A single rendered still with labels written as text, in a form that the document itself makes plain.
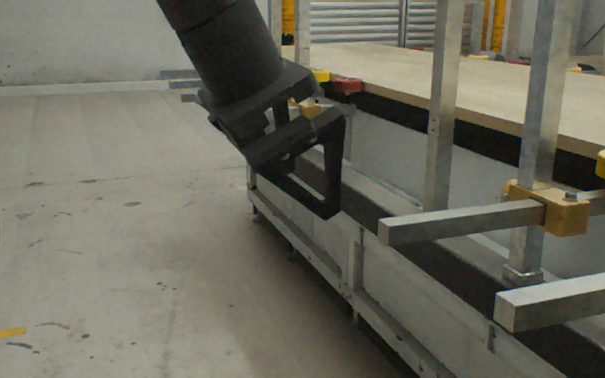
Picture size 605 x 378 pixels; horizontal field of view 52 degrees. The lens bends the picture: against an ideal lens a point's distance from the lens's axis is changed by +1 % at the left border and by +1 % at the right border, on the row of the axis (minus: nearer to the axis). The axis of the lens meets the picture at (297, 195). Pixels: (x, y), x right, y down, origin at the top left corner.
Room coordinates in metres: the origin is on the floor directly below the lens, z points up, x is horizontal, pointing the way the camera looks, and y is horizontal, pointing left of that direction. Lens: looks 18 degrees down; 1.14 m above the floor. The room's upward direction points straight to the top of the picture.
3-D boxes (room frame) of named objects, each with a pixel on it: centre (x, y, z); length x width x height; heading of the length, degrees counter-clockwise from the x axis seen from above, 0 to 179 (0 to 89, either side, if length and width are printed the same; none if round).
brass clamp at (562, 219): (0.90, -0.37, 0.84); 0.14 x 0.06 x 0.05; 21
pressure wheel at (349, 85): (1.86, -0.15, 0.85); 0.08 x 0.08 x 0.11
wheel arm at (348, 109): (1.79, 0.03, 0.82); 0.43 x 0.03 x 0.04; 111
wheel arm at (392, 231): (0.86, -0.32, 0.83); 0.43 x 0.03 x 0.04; 111
